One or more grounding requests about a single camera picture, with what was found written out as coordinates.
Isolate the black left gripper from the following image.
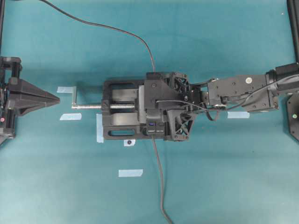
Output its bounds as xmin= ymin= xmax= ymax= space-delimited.
xmin=0 ymin=56 xmax=60 ymax=139

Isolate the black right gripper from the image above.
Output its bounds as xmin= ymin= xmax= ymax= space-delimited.
xmin=163 ymin=72 xmax=208 ymax=141

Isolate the black USB cable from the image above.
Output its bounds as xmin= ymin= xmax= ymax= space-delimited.
xmin=42 ymin=0 xmax=157 ymax=73

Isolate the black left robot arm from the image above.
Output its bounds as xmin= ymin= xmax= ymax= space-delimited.
xmin=0 ymin=57 xmax=200 ymax=141

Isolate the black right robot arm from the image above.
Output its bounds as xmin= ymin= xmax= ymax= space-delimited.
xmin=164 ymin=63 xmax=299 ymax=113

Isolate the black USB hub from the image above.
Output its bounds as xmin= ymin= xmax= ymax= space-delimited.
xmin=147 ymin=120 xmax=165 ymax=134

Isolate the blue tape strip top left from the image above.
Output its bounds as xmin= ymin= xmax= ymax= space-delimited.
xmin=57 ymin=86 xmax=76 ymax=94

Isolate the blue tape strip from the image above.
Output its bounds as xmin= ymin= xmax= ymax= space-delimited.
xmin=118 ymin=169 xmax=143 ymax=177
xmin=228 ymin=111 xmax=250 ymax=119
xmin=57 ymin=86 xmax=76 ymax=94
xmin=59 ymin=113 xmax=82 ymax=121

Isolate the black bench vise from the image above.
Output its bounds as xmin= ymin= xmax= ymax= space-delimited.
xmin=71 ymin=80 xmax=164 ymax=140

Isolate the blue tape strip right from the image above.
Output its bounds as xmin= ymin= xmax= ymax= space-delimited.
xmin=228 ymin=111 xmax=250 ymax=119

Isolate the blue tape strip bottom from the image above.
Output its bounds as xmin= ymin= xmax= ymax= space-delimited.
xmin=118 ymin=169 xmax=143 ymax=177

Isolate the blue tape strip vertical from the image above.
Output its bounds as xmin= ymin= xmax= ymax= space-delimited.
xmin=96 ymin=113 xmax=104 ymax=143

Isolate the black hub power cable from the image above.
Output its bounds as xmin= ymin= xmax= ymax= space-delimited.
xmin=150 ymin=135 xmax=175 ymax=224

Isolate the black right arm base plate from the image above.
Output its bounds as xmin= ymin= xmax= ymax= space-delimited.
xmin=283 ymin=92 xmax=299 ymax=143

